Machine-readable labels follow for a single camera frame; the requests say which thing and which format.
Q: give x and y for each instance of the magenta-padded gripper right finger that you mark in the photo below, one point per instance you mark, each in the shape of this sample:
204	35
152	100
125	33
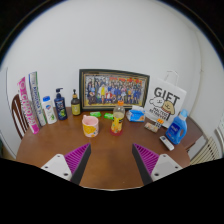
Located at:
154	163

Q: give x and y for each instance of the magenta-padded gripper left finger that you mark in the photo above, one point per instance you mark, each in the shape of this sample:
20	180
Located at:
71	160

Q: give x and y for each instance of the white remote control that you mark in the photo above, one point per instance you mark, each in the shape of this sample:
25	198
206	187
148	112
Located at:
166	142

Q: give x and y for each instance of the pink and yellow mug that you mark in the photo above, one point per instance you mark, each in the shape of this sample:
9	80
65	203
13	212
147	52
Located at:
90	126

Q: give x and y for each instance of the blue detergent bottle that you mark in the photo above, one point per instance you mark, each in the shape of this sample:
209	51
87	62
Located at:
177	128

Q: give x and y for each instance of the green soap bar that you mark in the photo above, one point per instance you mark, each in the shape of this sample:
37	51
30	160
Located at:
95	114
108	115

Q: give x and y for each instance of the blue tissue pack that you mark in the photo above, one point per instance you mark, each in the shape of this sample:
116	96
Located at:
136	114

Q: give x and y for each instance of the white lotion bottle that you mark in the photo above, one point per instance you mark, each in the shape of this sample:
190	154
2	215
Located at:
49	111

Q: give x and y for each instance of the dark blue pump bottle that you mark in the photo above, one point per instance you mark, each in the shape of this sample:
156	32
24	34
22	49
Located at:
60	106

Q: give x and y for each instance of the dark amber pump bottle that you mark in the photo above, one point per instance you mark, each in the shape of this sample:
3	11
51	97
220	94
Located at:
76	105

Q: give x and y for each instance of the orange drink bottle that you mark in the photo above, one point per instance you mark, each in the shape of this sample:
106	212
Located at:
117	120

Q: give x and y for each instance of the white paper gift bag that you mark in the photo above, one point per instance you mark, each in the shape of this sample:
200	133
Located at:
165	100

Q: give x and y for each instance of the pink and white long box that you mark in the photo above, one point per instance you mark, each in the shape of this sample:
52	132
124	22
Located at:
28	106

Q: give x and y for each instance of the brown wooden chair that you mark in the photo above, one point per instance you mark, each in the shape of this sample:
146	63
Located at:
19	115

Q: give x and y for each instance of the green and white long box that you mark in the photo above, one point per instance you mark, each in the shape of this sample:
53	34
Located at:
37	98

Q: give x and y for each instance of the framed group photo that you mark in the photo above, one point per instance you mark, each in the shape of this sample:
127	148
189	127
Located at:
113	89

